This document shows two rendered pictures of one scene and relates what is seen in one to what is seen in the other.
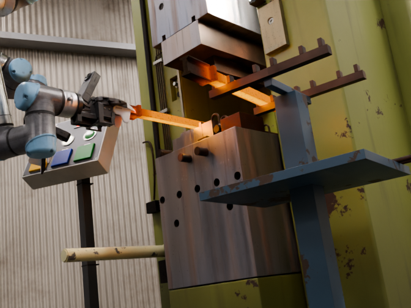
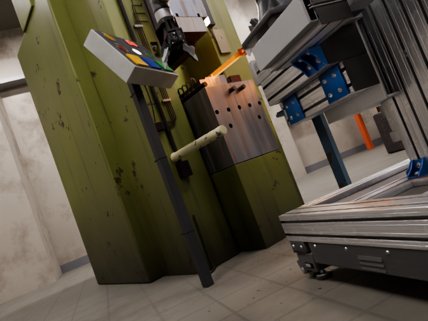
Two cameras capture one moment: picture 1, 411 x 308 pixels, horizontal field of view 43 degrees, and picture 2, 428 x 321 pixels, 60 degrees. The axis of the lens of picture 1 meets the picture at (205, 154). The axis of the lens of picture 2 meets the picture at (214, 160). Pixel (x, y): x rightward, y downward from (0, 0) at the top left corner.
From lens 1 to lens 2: 264 cm
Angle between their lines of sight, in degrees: 82
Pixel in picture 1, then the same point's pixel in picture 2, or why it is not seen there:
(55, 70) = not seen: outside the picture
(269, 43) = (223, 48)
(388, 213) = not seen: hidden behind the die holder
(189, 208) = (237, 117)
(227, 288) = (268, 156)
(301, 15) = (232, 42)
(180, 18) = (188, 9)
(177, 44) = (190, 23)
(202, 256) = (251, 142)
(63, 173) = (157, 76)
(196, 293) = (252, 162)
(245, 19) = not seen: hidden behind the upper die
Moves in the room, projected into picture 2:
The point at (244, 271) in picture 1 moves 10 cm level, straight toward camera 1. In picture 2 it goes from (274, 147) to (290, 141)
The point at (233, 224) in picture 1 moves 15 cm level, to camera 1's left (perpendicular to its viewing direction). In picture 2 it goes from (263, 125) to (263, 123)
